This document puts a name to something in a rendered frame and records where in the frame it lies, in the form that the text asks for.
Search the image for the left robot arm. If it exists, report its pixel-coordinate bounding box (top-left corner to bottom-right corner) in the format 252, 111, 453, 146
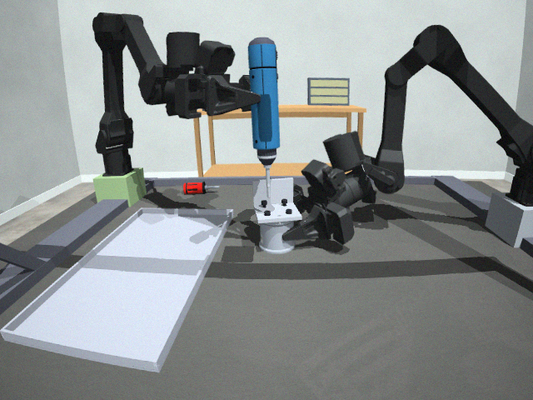
92, 12, 235, 177

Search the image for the white square plate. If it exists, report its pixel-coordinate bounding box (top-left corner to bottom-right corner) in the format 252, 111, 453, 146
252, 177, 301, 223

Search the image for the blue electric screwdriver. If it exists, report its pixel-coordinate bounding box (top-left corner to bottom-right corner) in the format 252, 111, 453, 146
248, 37, 280, 198

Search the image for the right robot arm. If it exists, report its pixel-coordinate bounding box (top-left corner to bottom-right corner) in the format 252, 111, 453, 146
301, 25, 533, 207

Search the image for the grey cylindrical joint module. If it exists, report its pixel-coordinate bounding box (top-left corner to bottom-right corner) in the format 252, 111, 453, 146
259, 221, 295, 254

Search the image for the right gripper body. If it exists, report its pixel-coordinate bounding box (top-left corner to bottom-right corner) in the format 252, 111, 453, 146
293, 181, 355, 245

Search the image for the white shallow tray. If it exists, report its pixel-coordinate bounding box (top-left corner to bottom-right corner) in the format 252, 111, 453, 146
0, 208, 233, 373

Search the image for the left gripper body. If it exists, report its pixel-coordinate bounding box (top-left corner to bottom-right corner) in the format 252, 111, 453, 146
175, 74, 249, 119

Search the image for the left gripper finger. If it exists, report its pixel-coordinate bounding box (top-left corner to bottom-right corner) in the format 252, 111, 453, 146
207, 75, 261, 116
242, 76, 251, 112

